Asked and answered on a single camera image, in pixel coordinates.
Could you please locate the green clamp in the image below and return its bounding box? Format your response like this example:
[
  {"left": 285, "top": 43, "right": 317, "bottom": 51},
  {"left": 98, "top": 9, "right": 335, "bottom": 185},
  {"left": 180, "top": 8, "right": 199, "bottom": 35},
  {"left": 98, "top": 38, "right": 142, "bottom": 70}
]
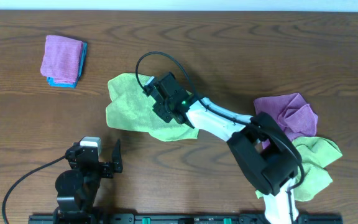
[
  {"left": 223, "top": 218, "right": 232, "bottom": 224},
  {"left": 142, "top": 218, "right": 151, "bottom": 224}
]

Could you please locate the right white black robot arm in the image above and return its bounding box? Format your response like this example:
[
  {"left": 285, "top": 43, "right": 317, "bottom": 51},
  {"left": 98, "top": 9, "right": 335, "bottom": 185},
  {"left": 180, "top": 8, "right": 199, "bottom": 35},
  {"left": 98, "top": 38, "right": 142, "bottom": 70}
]
[{"left": 141, "top": 73, "right": 305, "bottom": 223}]

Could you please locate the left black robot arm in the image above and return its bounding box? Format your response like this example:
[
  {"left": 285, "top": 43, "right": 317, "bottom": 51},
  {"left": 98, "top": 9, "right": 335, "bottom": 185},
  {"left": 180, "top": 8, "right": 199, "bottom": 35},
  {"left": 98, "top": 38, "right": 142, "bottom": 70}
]
[{"left": 52, "top": 136, "right": 123, "bottom": 224}]

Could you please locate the light green microfiber cloth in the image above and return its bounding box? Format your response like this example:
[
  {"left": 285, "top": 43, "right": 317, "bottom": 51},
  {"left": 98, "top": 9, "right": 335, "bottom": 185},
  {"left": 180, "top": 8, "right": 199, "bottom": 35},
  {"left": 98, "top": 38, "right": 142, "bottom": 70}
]
[{"left": 106, "top": 73, "right": 199, "bottom": 142}]

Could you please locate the crumpled purple cloth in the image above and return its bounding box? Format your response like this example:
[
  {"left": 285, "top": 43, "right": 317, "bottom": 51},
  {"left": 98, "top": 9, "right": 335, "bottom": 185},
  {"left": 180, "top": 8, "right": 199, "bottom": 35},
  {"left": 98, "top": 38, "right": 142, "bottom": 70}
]
[{"left": 254, "top": 93, "right": 318, "bottom": 141}]

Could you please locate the right black cable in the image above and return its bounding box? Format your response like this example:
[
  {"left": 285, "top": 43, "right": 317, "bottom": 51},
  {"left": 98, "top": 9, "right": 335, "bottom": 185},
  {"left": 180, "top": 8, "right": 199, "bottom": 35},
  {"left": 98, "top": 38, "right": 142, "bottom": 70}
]
[{"left": 135, "top": 51, "right": 306, "bottom": 191}]

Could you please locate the right green clamp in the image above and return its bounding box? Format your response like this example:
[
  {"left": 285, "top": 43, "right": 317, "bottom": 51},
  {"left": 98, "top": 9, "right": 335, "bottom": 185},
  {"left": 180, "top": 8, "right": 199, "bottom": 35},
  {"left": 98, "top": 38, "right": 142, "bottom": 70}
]
[{"left": 223, "top": 218, "right": 232, "bottom": 224}]

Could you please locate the black cable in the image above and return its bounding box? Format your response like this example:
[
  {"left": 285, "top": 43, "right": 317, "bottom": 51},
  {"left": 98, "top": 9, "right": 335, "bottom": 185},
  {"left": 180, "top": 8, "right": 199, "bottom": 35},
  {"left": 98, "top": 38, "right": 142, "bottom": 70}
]
[
  {"left": 135, "top": 51, "right": 306, "bottom": 191},
  {"left": 1, "top": 155, "right": 67, "bottom": 224}
]

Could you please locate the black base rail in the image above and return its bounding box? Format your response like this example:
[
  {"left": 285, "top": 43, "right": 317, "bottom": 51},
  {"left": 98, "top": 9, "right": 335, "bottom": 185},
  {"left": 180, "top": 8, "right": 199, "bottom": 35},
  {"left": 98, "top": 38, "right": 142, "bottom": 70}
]
[{"left": 28, "top": 212, "right": 343, "bottom": 224}]

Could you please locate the folded blue cloth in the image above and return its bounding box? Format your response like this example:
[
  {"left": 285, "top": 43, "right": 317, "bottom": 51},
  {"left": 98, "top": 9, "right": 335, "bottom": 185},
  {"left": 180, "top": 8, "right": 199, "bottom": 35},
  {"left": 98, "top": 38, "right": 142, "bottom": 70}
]
[{"left": 47, "top": 42, "right": 88, "bottom": 88}]

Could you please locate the folded pink cloth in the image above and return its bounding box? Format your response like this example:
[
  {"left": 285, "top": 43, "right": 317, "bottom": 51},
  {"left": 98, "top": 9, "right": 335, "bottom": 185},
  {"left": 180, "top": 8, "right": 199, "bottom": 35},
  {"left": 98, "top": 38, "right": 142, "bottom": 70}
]
[{"left": 40, "top": 35, "right": 83, "bottom": 85}]

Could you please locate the left black cable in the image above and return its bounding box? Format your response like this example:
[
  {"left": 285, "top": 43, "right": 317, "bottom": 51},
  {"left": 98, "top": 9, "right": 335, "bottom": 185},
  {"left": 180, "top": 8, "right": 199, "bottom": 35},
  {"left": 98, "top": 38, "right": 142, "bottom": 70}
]
[{"left": 1, "top": 155, "right": 67, "bottom": 224}]

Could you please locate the left green clamp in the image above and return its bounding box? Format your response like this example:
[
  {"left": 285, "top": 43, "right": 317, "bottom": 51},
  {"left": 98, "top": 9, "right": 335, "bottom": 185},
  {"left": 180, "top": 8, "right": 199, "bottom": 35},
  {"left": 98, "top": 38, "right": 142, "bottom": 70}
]
[{"left": 142, "top": 218, "right": 151, "bottom": 224}]

